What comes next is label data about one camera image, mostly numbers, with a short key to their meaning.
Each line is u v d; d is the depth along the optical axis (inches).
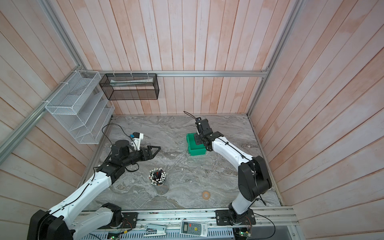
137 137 28.0
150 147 27.1
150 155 27.0
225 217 28.5
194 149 36.5
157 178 29.1
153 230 27.1
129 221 28.7
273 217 29.9
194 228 27.6
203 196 32.1
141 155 27.1
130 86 40.5
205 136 26.4
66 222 15.7
